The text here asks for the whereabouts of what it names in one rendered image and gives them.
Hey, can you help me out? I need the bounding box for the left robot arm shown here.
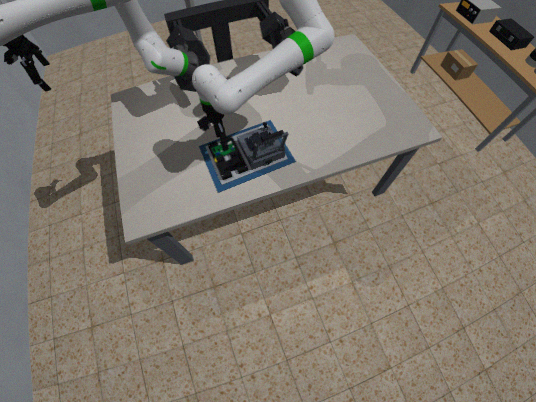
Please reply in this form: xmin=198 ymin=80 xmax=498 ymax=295
xmin=192 ymin=0 xmax=334 ymax=115

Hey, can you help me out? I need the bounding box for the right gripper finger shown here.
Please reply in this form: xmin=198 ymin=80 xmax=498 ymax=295
xmin=26 ymin=38 xmax=50 ymax=66
xmin=20 ymin=52 xmax=51 ymax=92

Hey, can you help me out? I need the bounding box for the blue flat mat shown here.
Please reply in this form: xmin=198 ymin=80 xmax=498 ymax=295
xmin=199 ymin=120 xmax=296 ymax=193

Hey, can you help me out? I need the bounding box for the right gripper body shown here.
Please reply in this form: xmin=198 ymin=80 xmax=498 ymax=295
xmin=7 ymin=35 xmax=32 ymax=62

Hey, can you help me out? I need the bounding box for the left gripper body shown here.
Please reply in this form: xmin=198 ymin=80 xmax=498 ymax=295
xmin=206 ymin=113 xmax=224 ymax=128

